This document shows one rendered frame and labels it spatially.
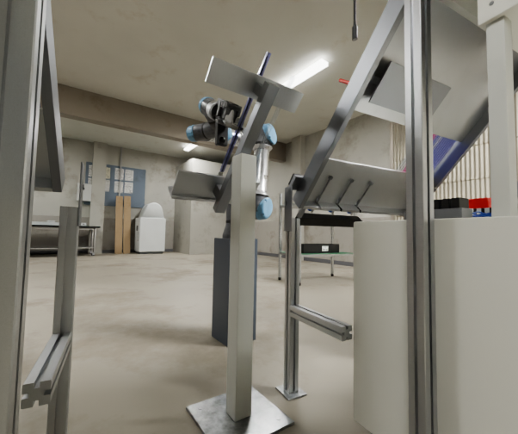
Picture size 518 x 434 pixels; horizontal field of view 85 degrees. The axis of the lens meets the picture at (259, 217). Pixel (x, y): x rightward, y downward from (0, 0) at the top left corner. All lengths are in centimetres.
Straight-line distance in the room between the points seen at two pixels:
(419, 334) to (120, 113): 539
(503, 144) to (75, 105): 539
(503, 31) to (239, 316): 90
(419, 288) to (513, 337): 16
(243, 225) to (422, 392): 60
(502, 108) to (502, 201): 17
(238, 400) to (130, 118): 511
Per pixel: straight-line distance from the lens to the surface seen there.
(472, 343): 72
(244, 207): 89
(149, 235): 771
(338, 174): 114
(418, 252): 70
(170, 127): 580
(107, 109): 561
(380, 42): 96
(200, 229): 756
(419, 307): 71
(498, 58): 76
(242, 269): 90
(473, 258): 69
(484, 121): 150
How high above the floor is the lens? 58
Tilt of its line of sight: 3 degrees up
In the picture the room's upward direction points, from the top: 1 degrees clockwise
